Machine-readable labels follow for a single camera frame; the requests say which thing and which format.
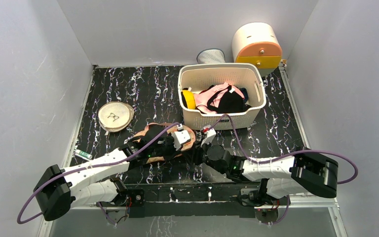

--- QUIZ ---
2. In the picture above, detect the black bra in basket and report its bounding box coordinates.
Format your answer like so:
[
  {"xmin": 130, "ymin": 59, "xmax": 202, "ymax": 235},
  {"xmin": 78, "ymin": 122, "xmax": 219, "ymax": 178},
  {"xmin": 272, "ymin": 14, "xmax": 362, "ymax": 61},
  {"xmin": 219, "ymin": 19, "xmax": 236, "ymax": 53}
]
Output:
[{"xmin": 206, "ymin": 85, "xmax": 251, "ymax": 114}]

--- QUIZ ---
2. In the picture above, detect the cream orange drawer box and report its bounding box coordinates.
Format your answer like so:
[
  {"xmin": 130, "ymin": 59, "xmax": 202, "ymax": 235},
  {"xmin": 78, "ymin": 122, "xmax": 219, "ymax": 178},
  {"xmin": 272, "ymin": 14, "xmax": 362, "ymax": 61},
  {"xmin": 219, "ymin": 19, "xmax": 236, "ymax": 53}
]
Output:
[{"xmin": 231, "ymin": 22, "xmax": 282, "ymax": 77}]

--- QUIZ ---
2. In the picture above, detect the round beige mesh laundry bag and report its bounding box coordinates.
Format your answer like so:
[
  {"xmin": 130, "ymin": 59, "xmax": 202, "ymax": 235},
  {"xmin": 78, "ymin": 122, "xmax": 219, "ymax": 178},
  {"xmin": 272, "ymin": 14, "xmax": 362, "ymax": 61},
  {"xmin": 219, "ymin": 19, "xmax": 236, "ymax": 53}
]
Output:
[{"xmin": 97, "ymin": 102, "xmax": 134, "ymax": 132}]

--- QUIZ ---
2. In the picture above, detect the yellow garment in basket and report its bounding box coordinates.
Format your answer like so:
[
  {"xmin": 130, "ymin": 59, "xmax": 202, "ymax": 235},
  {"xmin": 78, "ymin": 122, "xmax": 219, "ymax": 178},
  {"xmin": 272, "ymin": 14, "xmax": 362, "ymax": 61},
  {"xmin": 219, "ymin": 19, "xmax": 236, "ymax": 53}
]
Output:
[{"xmin": 181, "ymin": 90, "xmax": 196, "ymax": 110}]

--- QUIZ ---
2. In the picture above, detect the cream perforated plastic basket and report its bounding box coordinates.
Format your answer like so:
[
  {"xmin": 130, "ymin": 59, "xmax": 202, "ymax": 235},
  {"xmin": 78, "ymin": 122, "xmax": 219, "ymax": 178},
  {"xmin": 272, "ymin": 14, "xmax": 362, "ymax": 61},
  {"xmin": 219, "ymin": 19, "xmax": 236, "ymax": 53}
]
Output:
[{"xmin": 178, "ymin": 63, "xmax": 266, "ymax": 130}]

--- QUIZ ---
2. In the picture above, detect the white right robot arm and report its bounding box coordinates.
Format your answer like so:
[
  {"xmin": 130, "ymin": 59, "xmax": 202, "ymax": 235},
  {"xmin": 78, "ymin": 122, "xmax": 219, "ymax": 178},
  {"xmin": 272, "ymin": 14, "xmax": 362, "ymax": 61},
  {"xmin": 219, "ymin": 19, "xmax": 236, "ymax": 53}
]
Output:
[{"xmin": 188, "ymin": 144, "xmax": 339, "ymax": 204}]

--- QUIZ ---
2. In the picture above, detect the white mesh cylinder bag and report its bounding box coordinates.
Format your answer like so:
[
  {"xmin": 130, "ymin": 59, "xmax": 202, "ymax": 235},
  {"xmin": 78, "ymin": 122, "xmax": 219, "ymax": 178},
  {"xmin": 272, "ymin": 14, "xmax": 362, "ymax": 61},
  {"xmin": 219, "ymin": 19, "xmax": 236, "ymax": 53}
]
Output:
[{"xmin": 196, "ymin": 48, "xmax": 226, "ymax": 64}]

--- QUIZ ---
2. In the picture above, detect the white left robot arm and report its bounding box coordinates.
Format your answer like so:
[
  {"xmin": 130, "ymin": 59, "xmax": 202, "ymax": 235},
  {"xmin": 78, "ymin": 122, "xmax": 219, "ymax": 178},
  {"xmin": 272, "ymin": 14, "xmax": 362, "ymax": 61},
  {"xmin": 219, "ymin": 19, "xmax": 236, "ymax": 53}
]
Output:
[{"xmin": 30, "ymin": 122, "xmax": 178, "ymax": 221}]

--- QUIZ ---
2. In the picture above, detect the aluminium front frame rail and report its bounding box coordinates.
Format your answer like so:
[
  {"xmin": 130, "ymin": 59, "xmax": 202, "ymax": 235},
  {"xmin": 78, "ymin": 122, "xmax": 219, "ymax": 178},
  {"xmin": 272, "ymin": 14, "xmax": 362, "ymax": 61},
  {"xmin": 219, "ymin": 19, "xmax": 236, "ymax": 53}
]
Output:
[{"xmin": 43, "ymin": 185, "xmax": 341, "ymax": 211}]

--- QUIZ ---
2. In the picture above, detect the orange floral bra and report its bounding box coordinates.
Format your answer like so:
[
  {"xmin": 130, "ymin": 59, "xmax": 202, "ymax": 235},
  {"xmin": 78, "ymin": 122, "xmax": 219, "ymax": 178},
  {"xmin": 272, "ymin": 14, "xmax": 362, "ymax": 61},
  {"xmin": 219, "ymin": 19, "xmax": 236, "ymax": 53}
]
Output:
[{"xmin": 144, "ymin": 122, "xmax": 196, "ymax": 163}]

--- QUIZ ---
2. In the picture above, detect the dark blue garment in basket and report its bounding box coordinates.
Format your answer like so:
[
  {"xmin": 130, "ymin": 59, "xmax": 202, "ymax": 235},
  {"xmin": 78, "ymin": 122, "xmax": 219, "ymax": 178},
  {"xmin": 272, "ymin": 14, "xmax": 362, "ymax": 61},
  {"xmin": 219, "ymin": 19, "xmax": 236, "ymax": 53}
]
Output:
[{"xmin": 239, "ymin": 88, "xmax": 249, "ymax": 103}]

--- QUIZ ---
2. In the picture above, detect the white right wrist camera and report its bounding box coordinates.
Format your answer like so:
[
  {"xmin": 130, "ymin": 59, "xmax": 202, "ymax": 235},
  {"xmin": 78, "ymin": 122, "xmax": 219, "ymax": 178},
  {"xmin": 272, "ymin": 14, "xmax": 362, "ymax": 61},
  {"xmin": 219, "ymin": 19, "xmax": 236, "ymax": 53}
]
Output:
[{"xmin": 201, "ymin": 125, "xmax": 217, "ymax": 147}]

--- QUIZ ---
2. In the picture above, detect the pink bra in basket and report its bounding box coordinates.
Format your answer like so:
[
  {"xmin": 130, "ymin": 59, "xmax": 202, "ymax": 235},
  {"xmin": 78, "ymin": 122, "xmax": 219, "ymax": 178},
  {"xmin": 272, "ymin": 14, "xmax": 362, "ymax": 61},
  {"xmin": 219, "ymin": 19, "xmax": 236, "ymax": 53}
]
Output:
[{"xmin": 194, "ymin": 82, "xmax": 247, "ymax": 114}]

